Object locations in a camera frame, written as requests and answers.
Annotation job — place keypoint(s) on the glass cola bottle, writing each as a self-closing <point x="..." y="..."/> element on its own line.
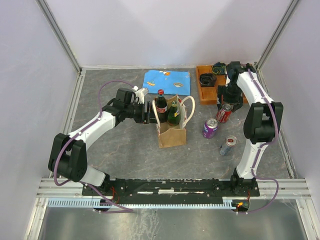
<point x="161" y="106"/>

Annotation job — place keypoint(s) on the silver blue energy can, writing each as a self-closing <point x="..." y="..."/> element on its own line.
<point x="228" y="144"/>

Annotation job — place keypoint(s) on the blue patterned cloth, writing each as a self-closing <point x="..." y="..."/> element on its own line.
<point x="171" y="82"/>

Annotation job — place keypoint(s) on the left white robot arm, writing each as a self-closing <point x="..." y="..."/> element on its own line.
<point x="68" y="157"/>

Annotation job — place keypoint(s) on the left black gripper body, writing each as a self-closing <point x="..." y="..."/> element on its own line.
<point x="139" y="114"/>

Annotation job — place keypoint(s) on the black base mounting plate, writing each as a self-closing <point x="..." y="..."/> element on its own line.
<point x="177" y="191"/>

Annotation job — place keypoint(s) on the dark rolled sock green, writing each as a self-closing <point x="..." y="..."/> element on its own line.
<point x="219" y="69"/>

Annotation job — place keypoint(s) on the dark rolled sock left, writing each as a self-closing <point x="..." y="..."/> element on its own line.
<point x="207" y="80"/>

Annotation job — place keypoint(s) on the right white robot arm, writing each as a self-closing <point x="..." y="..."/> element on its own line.
<point x="262" y="124"/>

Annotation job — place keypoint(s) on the light blue cable duct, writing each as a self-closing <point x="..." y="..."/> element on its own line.
<point x="96" y="203"/>

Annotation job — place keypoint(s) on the watermelon print canvas bag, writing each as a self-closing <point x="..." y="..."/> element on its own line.
<point x="173" y="136"/>

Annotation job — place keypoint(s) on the orange wooden divided tray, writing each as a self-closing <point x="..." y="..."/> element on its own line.
<point x="208" y="95"/>

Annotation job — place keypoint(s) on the green glass bottle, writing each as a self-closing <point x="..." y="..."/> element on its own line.
<point x="173" y="116"/>

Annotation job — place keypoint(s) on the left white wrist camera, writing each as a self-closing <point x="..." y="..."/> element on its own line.
<point x="140" y="94"/>

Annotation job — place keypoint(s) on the purple soda can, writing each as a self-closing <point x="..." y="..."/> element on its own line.
<point x="210" y="128"/>

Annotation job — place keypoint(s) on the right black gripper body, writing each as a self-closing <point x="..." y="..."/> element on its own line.
<point x="231" y="94"/>

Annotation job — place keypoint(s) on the red cola can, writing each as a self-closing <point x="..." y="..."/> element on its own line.
<point x="224" y="113"/>

